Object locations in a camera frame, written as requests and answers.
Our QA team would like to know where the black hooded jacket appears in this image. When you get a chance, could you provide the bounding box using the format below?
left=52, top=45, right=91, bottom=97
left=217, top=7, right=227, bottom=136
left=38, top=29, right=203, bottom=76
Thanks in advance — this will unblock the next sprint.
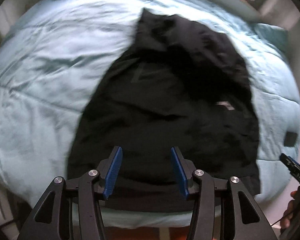
left=67, top=10, right=261, bottom=212

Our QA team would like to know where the person's right hand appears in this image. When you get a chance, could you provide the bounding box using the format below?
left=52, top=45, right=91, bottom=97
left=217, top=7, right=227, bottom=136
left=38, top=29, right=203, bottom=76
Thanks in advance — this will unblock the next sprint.
left=279, top=186, right=300, bottom=235

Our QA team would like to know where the small black object on bed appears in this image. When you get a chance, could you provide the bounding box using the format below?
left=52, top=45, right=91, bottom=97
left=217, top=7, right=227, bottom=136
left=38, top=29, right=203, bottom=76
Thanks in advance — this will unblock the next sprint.
left=283, top=132, right=298, bottom=147

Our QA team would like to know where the teal pillow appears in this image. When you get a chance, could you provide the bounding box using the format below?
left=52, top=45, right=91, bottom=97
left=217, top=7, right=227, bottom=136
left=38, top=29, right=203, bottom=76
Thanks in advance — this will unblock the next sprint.
left=253, top=23, right=288, bottom=56

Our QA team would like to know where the light teal bed comforter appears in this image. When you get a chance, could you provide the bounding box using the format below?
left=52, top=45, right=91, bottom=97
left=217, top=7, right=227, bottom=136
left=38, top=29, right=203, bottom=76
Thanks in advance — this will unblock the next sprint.
left=0, top=0, right=300, bottom=228

